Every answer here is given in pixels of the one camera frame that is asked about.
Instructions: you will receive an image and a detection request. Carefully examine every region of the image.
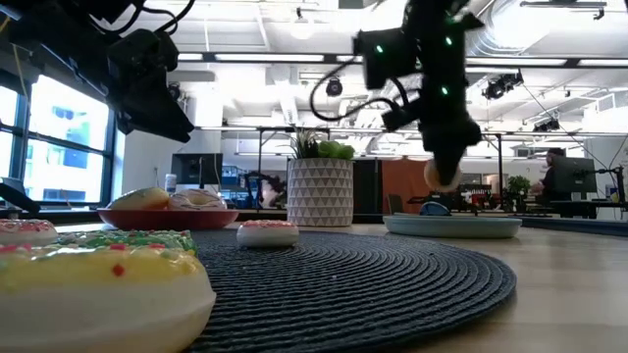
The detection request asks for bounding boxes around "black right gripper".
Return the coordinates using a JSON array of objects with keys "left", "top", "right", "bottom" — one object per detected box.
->
[{"left": 382, "top": 92, "right": 485, "bottom": 186}]

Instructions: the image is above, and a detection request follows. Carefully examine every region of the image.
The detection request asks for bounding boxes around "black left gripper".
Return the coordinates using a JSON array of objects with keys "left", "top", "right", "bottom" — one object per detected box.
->
[{"left": 108, "top": 68, "right": 195, "bottom": 143}]

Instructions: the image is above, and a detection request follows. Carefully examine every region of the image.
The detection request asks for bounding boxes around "lilac frosted donut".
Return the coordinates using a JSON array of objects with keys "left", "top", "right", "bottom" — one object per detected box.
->
[{"left": 168, "top": 188, "right": 229, "bottom": 212}]

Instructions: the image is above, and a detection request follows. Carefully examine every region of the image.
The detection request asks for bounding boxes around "green frosted sprinkled donut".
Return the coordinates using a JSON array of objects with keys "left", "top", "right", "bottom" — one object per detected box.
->
[{"left": 56, "top": 228, "right": 199, "bottom": 259}]

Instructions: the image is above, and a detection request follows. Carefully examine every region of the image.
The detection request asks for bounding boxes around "pink frosted sprinkled donut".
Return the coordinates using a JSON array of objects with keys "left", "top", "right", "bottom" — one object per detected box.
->
[
  {"left": 0, "top": 218, "right": 59, "bottom": 247},
  {"left": 235, "top": 219, "right": 300, "bottom": 248}
]

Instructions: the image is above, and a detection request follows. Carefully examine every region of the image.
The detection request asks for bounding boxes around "yellow frosted sprinkled donut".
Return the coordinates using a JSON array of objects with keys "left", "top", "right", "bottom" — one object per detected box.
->
[{"left": 0, "top": 244, "right": 217, "bottom": 353}]

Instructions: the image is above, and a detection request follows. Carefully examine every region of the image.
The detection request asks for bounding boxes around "blue chair back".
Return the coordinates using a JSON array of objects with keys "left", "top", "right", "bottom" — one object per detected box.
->
[{"left": 419, "top": 200, "right": 451, "bottom": 218}]

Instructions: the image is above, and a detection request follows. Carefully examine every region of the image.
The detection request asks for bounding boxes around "orange partition panel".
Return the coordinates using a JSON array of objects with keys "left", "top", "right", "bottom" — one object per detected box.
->
[{"left": 381, "top": 159, "right": 433, "bottom": 210}]

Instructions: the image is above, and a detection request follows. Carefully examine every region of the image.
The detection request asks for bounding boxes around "light blue plate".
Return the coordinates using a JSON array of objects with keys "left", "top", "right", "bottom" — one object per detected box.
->
[{"left": 382, "top": 214, "right": 523, "bottom": 240}]

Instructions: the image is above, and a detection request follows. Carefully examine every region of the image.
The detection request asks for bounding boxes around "black computer monitor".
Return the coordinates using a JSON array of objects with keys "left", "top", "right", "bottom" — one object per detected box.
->
[{"left": 170, "top": 152, "right": 225, "bottom": 186}]

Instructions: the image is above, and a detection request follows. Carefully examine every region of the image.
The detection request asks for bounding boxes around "black cabinet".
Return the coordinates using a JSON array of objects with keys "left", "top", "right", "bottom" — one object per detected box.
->
[{"left": 352, "top": 157, "right": 383, "bottom": 215}]

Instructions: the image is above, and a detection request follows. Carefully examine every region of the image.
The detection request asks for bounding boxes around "red plate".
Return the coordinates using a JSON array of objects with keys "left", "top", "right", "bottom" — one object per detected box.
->
[{"left": 96, "top": 207, "right": 240, "bottom": 231}]

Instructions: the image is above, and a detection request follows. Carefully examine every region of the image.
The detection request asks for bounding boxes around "person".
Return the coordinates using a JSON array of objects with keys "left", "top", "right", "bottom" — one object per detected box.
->
[{"left": 532, "top": 146, "right": 566, "bottom": 197}]

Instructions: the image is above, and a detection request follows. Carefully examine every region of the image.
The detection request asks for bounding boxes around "green plant in planter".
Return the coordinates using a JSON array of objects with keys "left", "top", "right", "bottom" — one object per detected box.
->
[{"left": 288, "top": 127, "right": 355, "bottom": 161}]

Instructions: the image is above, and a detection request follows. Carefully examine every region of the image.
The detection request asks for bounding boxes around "white triangle patterned planter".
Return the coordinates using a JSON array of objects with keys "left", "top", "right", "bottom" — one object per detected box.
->
[{"left": 287, "top": 157, "right": 354, "bottom": 227}]

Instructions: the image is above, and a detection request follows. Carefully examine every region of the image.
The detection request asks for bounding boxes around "dark desk monitor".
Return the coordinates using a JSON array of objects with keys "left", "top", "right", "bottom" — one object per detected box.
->
[{"left": 553, "top": 156, "right": 599, "bottom": 194}]

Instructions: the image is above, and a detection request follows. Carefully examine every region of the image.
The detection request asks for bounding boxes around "black slanted stand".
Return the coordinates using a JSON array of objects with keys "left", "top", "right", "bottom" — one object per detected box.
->
[{"left": 0, "top": 176, "right": 43, "bottom": 215}]

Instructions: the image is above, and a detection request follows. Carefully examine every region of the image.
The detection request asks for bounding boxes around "dark round woven placemat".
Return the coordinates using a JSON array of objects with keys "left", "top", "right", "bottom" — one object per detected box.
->
[{"left": 188, "top": 228, "right": 518, "bottom": 353}]

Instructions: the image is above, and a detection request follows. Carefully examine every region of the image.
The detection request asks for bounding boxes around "black beam with light strips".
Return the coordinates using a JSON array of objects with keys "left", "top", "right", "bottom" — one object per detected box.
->
[{"left": 176, "top": 51, "right": 628, "bottom": 69}]

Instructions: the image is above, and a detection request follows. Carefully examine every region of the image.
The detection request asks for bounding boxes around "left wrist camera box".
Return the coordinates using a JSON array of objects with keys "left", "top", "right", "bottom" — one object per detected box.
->
[{"left": 106, "top": 27, "right": 181, "bottom": 73}]

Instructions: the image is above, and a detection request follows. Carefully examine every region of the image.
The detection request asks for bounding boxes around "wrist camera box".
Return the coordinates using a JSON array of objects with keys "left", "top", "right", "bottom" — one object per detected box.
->
[
  {"left": 106, "top": 27, "right": 181, "bottom": 73},
  {"left": 354, "top": 27, "right": 419, "bottom": 90}
]

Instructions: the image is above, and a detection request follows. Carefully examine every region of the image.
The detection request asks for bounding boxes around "black metal shelf frame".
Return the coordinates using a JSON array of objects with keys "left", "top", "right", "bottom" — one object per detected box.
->
[{"left": 195, "top": 125, "right": 506, "bottom": 197}]

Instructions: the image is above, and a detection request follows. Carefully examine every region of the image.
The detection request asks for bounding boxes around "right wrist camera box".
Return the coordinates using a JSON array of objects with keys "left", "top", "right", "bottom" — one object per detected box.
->
[{"left": 354, "top": 27, "right": 419, "bottom": 90}]

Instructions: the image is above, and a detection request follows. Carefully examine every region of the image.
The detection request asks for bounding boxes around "blue window frame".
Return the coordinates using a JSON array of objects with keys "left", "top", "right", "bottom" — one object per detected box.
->
[{"left": 0, "top": 73, "right": 117, "bottom": 207}]

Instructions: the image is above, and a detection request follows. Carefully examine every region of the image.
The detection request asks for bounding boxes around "black cable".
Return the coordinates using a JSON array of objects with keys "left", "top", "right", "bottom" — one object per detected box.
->
[{"left": 308, "top": 61, "right": 408, "bottom": 123}]

